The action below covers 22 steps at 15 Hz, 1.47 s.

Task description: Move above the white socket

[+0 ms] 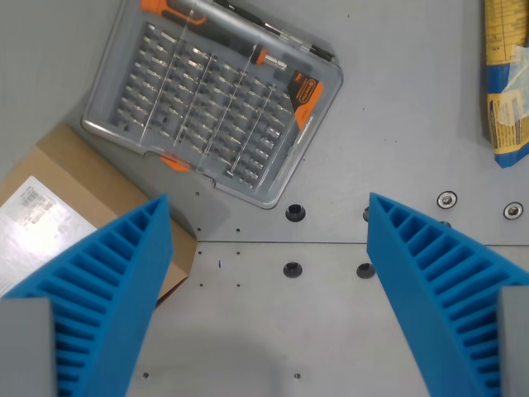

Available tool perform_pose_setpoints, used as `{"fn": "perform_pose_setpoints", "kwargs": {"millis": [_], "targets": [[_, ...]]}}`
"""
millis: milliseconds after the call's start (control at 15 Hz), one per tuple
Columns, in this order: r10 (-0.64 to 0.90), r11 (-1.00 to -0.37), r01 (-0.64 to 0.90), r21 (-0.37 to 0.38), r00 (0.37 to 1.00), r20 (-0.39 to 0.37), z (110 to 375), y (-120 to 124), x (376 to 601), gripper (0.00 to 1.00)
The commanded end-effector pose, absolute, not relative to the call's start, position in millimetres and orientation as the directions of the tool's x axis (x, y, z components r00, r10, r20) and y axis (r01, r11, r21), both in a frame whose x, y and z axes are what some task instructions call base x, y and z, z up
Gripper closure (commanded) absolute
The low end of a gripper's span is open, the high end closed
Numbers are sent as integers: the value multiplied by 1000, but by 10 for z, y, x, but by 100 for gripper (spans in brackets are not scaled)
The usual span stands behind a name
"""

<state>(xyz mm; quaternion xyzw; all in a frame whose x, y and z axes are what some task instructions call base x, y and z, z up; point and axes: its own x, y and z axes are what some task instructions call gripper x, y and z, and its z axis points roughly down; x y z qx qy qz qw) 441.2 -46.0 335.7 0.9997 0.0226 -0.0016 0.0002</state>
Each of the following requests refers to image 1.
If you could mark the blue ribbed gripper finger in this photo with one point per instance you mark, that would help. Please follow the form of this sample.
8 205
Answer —
124 281
430 281

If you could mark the silver screw with washer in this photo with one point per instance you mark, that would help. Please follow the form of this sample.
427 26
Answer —
447 200
513 210

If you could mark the white printed shipping label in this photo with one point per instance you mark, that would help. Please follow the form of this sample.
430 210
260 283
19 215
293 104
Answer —
37 219

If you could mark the brown cardboard box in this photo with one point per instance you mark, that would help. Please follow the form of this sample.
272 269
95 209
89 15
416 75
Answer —
82 178

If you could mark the clear plastic screwdriver bit case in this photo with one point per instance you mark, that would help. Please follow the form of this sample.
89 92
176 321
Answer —
215 111

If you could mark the yellow blue printed package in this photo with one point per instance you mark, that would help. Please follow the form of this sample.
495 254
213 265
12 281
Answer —
506 82

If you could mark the black thin extension shaft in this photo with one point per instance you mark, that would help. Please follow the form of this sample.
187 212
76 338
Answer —
289 35

